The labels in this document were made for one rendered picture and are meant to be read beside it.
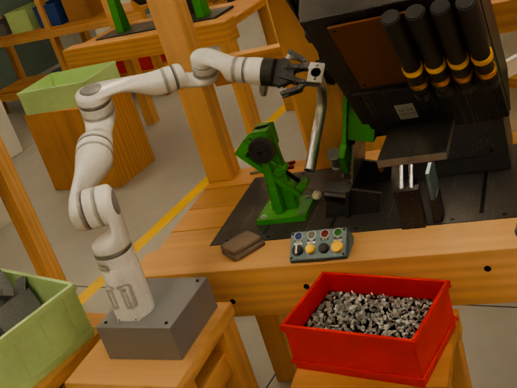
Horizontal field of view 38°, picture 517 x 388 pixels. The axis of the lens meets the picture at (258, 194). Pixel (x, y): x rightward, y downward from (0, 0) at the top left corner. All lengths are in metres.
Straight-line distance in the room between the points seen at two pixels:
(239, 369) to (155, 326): 0.32
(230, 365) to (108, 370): 0.31
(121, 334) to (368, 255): 0.62
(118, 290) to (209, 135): 0.88
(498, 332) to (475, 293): 1.17
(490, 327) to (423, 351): 1.49
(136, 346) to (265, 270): 0.38
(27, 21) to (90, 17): 0.80
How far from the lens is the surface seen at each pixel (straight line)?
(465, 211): 1.97
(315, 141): 2.08
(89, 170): 1.84
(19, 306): 2.25
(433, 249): 1.84
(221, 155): 2.55
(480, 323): 3.09
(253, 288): 2.00
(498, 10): 2.30
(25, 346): 2.05
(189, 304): 1.84
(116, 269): 1.78
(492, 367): 2.88
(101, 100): 2.05
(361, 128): 1.96
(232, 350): 1.97
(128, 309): 1.83
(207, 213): 2.39
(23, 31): 8.36
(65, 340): 2.12
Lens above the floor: 1.84
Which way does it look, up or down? 24 degrees down
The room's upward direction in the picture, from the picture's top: 18 degrees counter-clockwise
